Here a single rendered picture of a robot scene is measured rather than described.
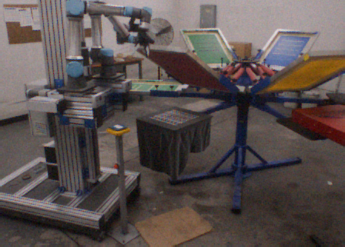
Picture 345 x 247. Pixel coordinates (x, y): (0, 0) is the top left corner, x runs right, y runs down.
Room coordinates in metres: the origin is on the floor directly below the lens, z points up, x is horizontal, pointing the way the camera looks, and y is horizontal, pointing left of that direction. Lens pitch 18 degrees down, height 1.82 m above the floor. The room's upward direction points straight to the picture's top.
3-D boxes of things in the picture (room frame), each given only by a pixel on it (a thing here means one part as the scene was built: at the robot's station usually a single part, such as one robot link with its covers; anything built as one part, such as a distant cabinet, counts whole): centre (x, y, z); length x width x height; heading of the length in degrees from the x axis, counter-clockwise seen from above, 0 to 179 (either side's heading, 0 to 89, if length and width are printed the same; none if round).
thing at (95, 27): (3.04, 0.68, 1.63); 0.15 x 0.12 x 0.55; 48
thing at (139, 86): (3.69, 0.13, 1.05); 1.08 x 0.61 x 0.23; 78
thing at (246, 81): (3.49, -0.76, 0.67); 0.39 x 0.39 x 1.35
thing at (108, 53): (2.95, 0.59, 1.42); 0.13 x 0.12 x 0.14; 48
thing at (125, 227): (2.38, 0.42, 0.48); 0.22 x 0.22 x 0.96; 48
